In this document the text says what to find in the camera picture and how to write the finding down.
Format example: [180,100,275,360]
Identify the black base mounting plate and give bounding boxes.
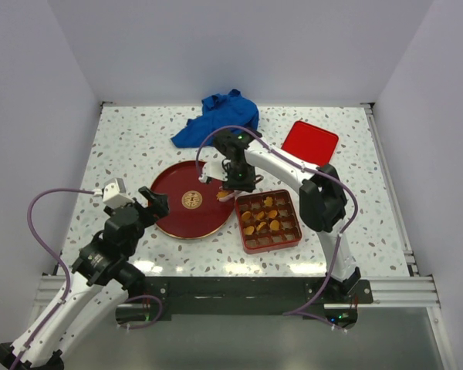
[115,277,373,324]

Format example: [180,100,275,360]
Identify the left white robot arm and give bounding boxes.
[0,179,169,369]

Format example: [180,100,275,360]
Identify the flower cookie top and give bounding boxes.
[255,211,265,220]

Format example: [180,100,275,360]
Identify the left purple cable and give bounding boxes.
[7,187,163,367]

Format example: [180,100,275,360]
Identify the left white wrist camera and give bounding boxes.
[102,178,130,209]

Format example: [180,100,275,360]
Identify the blue crumpled cloth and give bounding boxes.
[171,89,259,149]

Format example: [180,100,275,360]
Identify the red square box lid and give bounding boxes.
[281,121,339,166]

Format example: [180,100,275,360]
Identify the pink metal tongs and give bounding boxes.
[217,190,240,203]

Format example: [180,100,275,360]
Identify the round cookie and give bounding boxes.
[269,220,280,230]
[241,211,252,221]
[243,226,255,235]

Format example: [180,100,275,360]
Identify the round dark red tray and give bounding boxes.
[150,160,235,240]

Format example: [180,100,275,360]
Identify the red compartment cookie box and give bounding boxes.
[235,190,302,254]

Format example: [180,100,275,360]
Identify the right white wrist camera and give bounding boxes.
[198,161,228,183]

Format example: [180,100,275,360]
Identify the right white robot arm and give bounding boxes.
[201,129,360,303]

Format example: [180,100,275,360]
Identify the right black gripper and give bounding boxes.
[222,161,256,192]

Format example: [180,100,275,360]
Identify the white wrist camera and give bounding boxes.
[102,178,130,209]
[198,161,228,183]

